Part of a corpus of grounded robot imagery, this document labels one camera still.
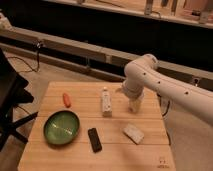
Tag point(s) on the white plastic bottle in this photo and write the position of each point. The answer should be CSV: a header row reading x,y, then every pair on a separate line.
x,y
106,103

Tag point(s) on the white paper cup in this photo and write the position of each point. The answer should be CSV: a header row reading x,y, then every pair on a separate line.
x,y
134,104

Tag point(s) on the orange carrot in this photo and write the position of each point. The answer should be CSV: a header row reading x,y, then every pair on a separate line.
x,y
66,100

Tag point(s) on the white sponge block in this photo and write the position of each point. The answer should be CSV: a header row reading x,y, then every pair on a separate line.
x,y
135,134

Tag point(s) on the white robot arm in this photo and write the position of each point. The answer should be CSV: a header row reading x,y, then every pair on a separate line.
x,y
141,73

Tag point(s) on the green bowl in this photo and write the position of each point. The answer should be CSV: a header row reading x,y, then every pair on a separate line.
x,y
61,128

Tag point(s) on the black remote control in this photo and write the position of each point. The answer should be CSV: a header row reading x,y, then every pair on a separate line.
x,y
94,140

